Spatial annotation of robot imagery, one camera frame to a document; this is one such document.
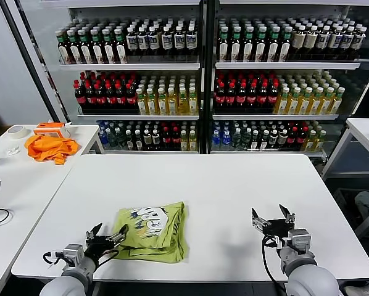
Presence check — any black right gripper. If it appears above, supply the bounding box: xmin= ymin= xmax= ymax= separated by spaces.
xmin=251 ymin=203 xmax=297 ymax=241

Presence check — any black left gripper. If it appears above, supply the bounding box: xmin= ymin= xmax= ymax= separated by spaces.
xmin=85 ymin=222 xmax=130 ymax=259

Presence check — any green printed T-shirt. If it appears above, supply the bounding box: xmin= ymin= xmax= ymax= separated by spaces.
xmin=112 ymin=201 xmax=190 ymax=263

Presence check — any black plastic crate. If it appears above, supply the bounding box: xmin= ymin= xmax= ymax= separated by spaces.
xmin=332 ymin=187 xmax=358 ymax=213

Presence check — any crumpled orange cloth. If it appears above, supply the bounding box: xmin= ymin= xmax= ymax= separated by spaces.
xmin=23 ymin=134 xmax=81 ymax=167

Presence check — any white side table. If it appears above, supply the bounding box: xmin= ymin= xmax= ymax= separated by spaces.
xmin=0 ymin=123 xmax=106 ymax=170
xmin=321 ymin=117 xmax=369 ymax=181

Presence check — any orange and white box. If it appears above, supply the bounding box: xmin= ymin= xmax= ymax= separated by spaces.
xmin=33 ymin=121 xmax=72 ymax=139

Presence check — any red cap cola bottle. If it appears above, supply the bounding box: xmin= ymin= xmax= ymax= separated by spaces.
xmin=125 ymin=80 xmax=138 ymax=113
xmin=95 ymin=80 xmax=107 ymax=113
xmin=267 ymin=81 xmax=280 ymax=113
xmin=115 ymin=80 xmax=127 ymax=113
xmin=106 ymin=80 xmax=117 ymax=113
xmin=215 ymin=81 xmax=226 ymax=113
xmin=257 ymin=81 xmax=269 ymax=113
xmin=85 ymin=80 xmax=96 ymax=113
xmin=246 ymin=81 xmax=258 ymax=113
xmin=235 ymin=81 xmax=247 ymax=113
xmin=73 ymin=80 xmax=86 ymax=113
xmin=225 ymin=81 xmax=237 ymax=113

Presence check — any masking tape roll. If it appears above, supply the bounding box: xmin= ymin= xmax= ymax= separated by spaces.
xmin=6 ymin=124 xmax=31 ymax=141

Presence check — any drink display cabinet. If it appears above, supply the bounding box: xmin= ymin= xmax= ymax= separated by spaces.
xmin=207 ymin=0 xmax=369 ymax=158
xmin=38 ymin=0 xmax=209 ymax=155

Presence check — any green cap brown drink bottle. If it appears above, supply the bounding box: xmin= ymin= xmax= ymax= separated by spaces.
xmin=78 ymin=29 xmax=91 ymax=65
xmin=113 ymin=28 xmax=126 ymax=64
xmin=243 ymin=26 xmax=255 ymax=62
xmin=218 ymin=26 xmax=230 ymax=62
xmin=89 ymin=29 xmax=102 ymax=65
xmin=230 ymin=26 xmax=243 ymax=62
xmin=66 ymin=29 xmax=80 ymax=65
xmin=254 ymin=26 xmax=267 ymax=62
xmin=101 ymin=28 xmax=114 ymax=65
xmin=267 ymin=26 xmax=280 ymax=62
xmin=55 ymin=30 xmax=68 ymax=65
xmin=278 ymin=26 xmax=292 ymax=62

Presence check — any beige label dark drink bottle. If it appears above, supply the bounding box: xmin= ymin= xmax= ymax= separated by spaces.
xmin=304 ymin=25 xmax=318 ymax=56
xmin=291 ymin=25 xmax=306 ymax=56

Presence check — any blue label dark drink bottle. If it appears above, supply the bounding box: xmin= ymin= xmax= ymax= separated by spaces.
xmin=160 ymin=26 xmax=173 ymax=56
xmin=327 ymin=25 xmax=343 ymax=58
xmin=148 ymin=26 xmax=161 ymax=56
xmin=184 ymin=25 xmax=197 ymax=56
xmin=125 ymin=27 xmax=138 ymax=56
xmin=173 ymin=26 xmax=185 ymax=56
xmin=315 ymin=25 xmax=331 ymax=58
xmin=350 ymin=26 xmax=367 ymax=59
xmin=137 ymin=27 xmax=149 ymax=56
xmin=339 ymin=26 xmax=355 ymax=59

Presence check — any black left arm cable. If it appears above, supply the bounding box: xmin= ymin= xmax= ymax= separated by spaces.
xmin=97 ymin=249 xmax=121 ymax=266

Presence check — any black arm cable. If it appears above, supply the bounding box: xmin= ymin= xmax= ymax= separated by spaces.
xmin=97 ymin=249 xmax=121 ymax=266
xmin=261 ymin=235 xmax=289 ymax=284

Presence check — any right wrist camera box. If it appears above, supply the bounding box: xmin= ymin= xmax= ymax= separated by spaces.
xmin=287 ymin=228 xmax=312 ymax=253

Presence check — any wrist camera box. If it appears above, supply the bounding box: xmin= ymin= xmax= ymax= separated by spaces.
xmin=287 ymin=228 xmax=312 ymax=253
xmin=62 ymin=243 xmax=86 ymax=263

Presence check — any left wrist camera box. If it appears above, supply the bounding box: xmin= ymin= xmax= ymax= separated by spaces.
xmin=62 ymin=243 xmax=86 ymax=263

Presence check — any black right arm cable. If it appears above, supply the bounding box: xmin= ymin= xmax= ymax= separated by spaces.
xmin=261 ymin=235 xmax=289 ymax=284

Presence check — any black cabinet door frame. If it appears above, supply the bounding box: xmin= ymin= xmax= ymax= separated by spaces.
xmin=0 ymin=0 xmax=68 ymax=124

